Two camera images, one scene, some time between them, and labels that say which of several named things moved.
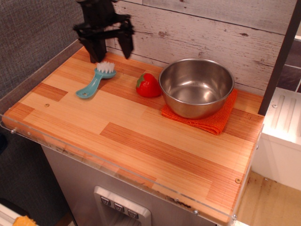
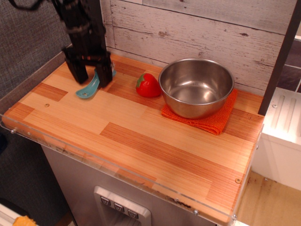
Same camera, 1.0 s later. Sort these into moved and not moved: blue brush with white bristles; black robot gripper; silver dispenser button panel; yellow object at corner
Moved: black robot gripper
Not moved: silver dispenser button panel; yellow object at corner; blue brush with white bristles
